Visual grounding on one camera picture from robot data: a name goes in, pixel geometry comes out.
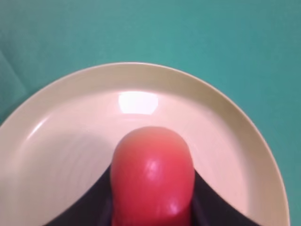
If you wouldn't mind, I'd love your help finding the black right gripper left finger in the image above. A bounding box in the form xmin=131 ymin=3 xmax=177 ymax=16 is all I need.
xmin=46 ymin=167 xmax=112 ymax=226

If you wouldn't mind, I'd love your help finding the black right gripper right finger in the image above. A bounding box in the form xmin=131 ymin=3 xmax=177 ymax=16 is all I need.
xmin=192 ymin=172 xmax=250 ymax=226

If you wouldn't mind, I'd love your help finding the red peach fruit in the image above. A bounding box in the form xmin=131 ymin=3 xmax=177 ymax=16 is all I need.
xmin=110 ymin=127 xmax=195 ymax=226

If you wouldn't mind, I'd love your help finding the yellow plastic plate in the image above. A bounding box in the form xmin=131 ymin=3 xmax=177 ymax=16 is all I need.
xmin=0 ymin=63 xmax=290 ymax=226

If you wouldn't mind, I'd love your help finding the green table cloth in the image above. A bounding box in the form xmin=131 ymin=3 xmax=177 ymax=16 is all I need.
xmin=0 ymin=0 xmax=301 ymax=226

